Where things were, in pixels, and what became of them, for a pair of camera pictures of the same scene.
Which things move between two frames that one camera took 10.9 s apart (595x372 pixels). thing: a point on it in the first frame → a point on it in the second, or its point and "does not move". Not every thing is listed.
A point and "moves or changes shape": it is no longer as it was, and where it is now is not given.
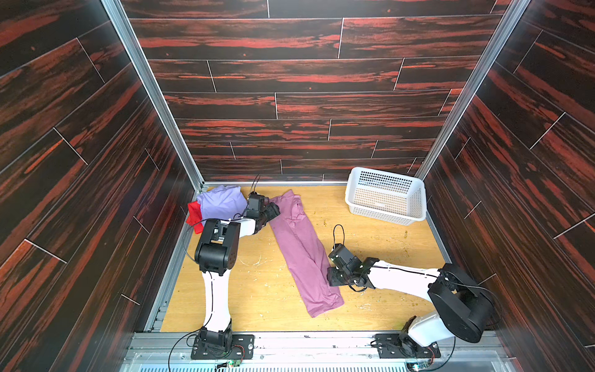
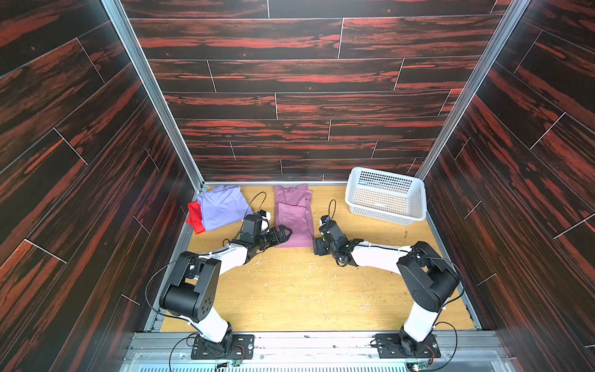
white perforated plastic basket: x=395 y=198 does not move
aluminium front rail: x=173 y=351 does not move
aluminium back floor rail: x=276 y=183 does not move
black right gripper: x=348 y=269 → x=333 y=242
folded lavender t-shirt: x=221 y=203 does not move
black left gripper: x=271 y=210 → x=274 y=240
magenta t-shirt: x=306 y=255 moves or changes shape
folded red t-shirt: x=194 y=217 does not move
